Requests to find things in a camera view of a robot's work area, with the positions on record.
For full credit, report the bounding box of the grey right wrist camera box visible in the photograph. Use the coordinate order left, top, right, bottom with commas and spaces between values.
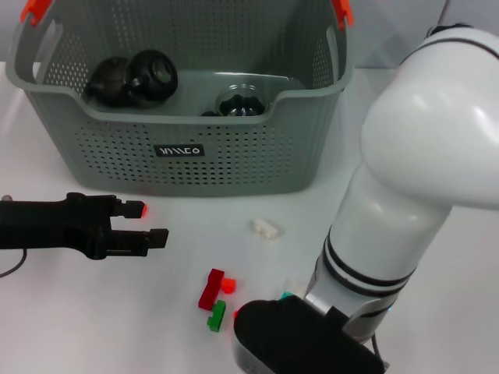
232, 295, 385, 374

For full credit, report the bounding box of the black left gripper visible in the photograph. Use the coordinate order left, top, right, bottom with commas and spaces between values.
0, 192, 169, 260

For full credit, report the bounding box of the orange basket handle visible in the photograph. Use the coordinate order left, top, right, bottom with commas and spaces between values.
331, 0, 355, 30
19, 0, 51, 26

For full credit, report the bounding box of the green toy brick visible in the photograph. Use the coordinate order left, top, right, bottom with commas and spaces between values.
206, 299, 228, 333

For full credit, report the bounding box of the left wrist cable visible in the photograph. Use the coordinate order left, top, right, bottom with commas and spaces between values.
0, 249, 28, 277

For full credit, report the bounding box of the dark red long brick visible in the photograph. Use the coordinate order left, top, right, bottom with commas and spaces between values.
197, 267, 226, 312

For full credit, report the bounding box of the black clay teapot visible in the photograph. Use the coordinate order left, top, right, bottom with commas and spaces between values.
84, 57, 132, 108

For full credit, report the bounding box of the grey perforated storage basket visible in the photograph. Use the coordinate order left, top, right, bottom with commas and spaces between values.
5, 0, 356, 198

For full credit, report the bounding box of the glass teacup black sleeve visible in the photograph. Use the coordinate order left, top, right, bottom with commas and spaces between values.
200, 83, 270, 118
124, 49, 179, 108

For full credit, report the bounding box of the white long toy brick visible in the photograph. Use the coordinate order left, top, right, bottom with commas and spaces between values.
250, 218, 282, 241

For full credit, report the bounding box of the white toy plate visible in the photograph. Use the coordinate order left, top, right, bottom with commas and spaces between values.
286, 278, 310, 297

